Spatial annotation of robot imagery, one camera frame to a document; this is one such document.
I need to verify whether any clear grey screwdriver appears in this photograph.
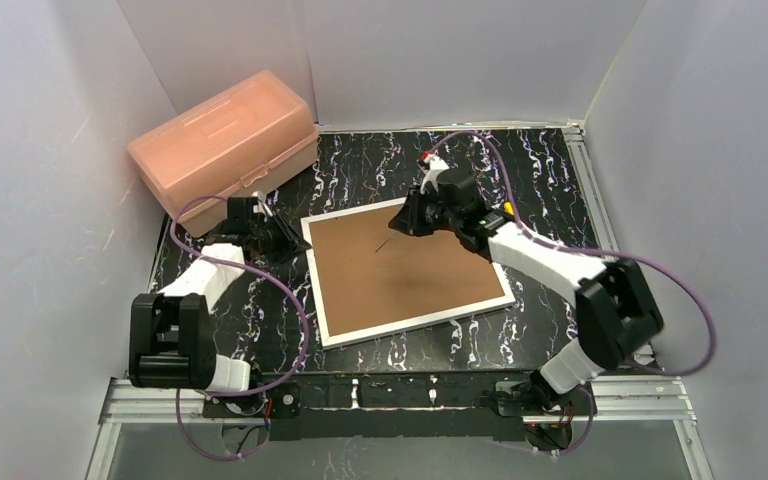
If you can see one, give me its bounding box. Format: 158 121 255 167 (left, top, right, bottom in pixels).
374 232 397 253

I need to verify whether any white picture frame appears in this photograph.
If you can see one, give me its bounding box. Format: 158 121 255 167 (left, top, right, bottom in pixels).
301 198 515 349

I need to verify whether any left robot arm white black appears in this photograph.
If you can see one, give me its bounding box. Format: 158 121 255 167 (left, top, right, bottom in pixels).
128 192 310 398

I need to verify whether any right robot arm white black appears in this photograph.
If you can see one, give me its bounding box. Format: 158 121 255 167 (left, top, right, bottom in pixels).
388 168 664 407

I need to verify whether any translucent orange plastic box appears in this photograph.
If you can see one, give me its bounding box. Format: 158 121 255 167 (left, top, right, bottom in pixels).
128 71 319 237

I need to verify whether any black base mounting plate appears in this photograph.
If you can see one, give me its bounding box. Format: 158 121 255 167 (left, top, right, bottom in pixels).
202 369 589 442

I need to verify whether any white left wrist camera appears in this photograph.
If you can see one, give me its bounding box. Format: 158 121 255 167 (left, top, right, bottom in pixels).
251 191 273 218

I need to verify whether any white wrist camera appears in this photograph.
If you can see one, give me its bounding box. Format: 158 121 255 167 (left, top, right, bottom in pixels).
420 152 449 194
251 191 273 218

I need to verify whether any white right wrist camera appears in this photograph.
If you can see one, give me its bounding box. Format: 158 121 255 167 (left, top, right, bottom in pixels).
420 152 449 194

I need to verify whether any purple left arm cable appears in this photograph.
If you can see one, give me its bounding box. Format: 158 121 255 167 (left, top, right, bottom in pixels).
169 195 311 463

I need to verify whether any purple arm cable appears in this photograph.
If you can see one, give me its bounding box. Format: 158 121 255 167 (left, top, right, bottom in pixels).
426 131 719 457
169 195 311 463

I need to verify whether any aluminium front rail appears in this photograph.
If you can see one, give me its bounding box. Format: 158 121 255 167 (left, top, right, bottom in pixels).
100 370 696 423

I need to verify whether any aluminium rail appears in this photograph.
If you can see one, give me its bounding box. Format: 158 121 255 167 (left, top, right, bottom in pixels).
100 370 696 423
561 120 664 369

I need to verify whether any aluminium right side rail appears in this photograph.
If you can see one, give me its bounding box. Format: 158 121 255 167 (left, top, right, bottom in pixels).
561 120 664 369

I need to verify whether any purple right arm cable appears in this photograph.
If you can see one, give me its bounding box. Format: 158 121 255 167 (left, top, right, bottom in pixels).
426 131 719 457

